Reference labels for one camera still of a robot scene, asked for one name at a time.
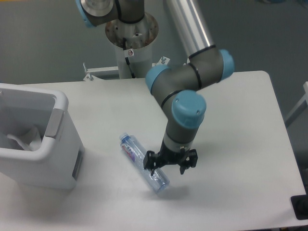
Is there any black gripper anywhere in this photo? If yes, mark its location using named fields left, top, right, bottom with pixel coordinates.
left=143, top=141, right=198, bottom=176

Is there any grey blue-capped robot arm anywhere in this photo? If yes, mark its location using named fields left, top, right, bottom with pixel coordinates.
left=76, top=0, right=234, bottom=173

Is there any white plastic trash can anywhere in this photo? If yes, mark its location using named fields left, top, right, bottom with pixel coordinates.
left=0, top=84, right=85, bottom=189

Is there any clear plastic water bottle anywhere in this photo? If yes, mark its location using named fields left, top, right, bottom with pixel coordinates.
left=119, top=133, right=170, bottom=193

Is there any black clamp at table edge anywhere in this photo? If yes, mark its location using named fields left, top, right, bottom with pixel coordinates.
left=291, top=194, right=308, bottom=220

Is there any black cable on pedestal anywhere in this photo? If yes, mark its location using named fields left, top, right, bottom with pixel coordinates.
left=122, top=37, right=136, bottom=78

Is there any white metal base frame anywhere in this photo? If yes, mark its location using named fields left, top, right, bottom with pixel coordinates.
left=82, top=56, right=191, bottom=81

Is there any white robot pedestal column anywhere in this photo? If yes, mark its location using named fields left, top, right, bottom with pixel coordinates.
left=105, top=13, right=159, bottom=79

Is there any white frame at right edge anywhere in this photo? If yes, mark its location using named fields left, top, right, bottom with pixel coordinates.
left=284, top=81, right=308, bottom=128

